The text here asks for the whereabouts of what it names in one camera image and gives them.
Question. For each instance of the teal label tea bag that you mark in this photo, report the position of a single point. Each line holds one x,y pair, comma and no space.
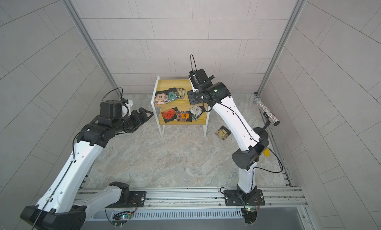
173,94

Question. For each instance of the orange label tea bag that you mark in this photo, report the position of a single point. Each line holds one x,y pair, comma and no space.
184,116

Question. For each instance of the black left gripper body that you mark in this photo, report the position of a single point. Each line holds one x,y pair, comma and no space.
133,121

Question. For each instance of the wooden two-tier shelf white frame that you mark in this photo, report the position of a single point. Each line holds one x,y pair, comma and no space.
182,104

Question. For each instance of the pink label tea bag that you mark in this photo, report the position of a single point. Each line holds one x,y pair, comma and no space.
161,99

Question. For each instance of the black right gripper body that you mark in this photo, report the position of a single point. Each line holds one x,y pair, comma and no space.
196,97

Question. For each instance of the patterned tube on black stand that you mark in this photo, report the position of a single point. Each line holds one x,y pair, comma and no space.
270,119

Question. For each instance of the yellow label tea bag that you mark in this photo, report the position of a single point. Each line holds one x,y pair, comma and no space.
223,132

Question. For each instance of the red label tea bag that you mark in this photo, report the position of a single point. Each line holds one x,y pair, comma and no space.
169,115

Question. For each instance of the yellow block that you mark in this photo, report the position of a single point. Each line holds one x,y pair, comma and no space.
266,152

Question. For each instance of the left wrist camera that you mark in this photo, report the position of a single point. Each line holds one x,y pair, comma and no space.
115,109

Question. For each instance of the right circuit board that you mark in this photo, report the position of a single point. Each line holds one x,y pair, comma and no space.
249,215

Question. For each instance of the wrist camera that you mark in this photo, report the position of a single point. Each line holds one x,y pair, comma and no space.
115,109
199,80

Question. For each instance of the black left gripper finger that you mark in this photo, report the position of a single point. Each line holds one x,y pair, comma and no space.
145,112
145,118

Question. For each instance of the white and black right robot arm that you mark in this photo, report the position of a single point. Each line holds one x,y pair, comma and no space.
246,157

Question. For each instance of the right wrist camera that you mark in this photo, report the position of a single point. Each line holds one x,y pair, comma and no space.
199,80

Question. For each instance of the floral pattern tea bag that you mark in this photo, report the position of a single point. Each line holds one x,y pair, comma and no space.
181,93

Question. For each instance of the circuit board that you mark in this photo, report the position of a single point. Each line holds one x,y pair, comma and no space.
121,218
249,215

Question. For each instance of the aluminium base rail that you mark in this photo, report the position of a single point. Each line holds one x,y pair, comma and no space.
184,198

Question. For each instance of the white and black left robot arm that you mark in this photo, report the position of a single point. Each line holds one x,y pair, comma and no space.
58,209

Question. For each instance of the left circuit board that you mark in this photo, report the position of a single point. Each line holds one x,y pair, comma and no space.
121,218

